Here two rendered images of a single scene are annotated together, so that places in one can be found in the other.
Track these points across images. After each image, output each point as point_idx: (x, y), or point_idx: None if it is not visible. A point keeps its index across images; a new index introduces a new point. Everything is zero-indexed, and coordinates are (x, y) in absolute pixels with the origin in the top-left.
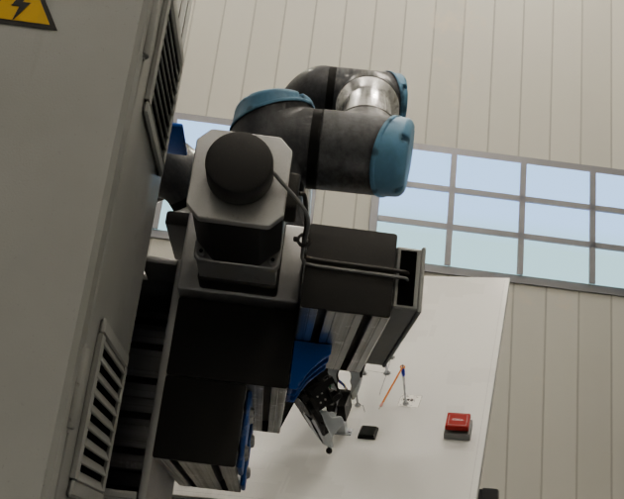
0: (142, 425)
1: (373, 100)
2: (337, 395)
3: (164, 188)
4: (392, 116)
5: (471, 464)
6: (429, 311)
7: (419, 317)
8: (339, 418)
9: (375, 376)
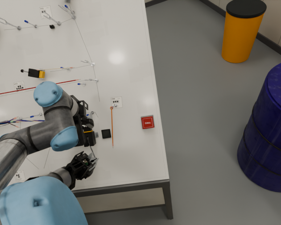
0: None
1: None
2: (93, 165)
3: None
4: None
5: (159, 143)
6: (97, 4)
7: (93, 14)
8: (96, 160)
9: (91, 85)
